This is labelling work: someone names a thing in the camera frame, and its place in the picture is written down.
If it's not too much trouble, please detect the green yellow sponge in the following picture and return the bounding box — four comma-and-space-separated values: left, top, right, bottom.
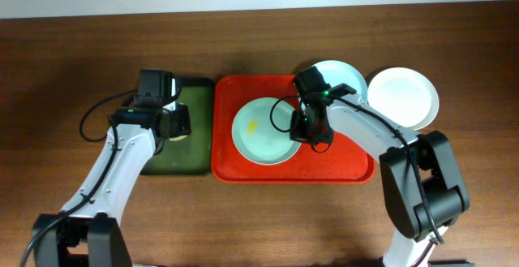
169, 135, 188, 142

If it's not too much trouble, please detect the light green plate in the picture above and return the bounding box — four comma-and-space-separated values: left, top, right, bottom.
231, 97, 301, 166

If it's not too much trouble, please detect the white plate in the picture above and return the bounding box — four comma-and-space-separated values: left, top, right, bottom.
367, 67, 440, 130

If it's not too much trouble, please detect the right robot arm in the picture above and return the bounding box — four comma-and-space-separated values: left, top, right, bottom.
290, 84, 470, 266

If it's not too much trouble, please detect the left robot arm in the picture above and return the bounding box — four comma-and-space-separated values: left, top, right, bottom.
21, 104, 191, 266

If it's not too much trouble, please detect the dark green tray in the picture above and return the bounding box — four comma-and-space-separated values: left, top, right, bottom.
141, 78, 215, 175

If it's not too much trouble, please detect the red plastic tray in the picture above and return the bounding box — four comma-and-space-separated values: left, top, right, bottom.
211, 75, 375, 184

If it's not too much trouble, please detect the light blue plate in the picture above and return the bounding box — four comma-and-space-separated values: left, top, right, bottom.
311, 60, 368, 101

